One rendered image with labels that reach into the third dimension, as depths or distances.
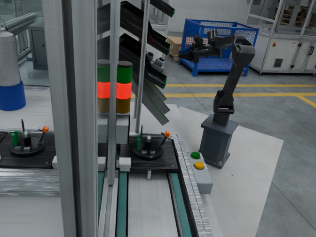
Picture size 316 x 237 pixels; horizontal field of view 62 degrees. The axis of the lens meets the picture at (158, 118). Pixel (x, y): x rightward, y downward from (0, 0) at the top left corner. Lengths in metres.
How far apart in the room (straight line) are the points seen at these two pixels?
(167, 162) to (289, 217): 1.65
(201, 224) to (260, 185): 0.48
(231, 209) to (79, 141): 0.99
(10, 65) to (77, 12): 1.54
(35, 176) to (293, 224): 2.05
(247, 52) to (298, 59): 5.66
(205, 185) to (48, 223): 0.59
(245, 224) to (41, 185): 0.79
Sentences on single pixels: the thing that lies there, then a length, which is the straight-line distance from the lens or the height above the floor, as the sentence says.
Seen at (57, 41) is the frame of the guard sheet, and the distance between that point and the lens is 0.19.
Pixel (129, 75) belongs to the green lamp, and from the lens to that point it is 0.79.
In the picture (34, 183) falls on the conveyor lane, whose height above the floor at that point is 0.93.
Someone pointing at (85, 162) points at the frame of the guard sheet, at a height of 1.51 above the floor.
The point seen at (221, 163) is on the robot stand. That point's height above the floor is 0.88.
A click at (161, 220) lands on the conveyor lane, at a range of 0.97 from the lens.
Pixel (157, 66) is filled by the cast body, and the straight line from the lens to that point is 1.45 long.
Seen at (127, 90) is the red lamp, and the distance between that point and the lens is 0.81.
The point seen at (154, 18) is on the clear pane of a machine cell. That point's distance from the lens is 5.08.
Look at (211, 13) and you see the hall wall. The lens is 10.47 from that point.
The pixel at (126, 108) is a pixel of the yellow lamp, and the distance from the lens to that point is 0.83.
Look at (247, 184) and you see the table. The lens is 1.31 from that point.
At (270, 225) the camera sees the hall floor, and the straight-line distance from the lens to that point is 2.46.
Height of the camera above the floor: 1.65
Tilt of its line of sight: 28 degrees down
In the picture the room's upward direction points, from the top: 7 degrees clockwise
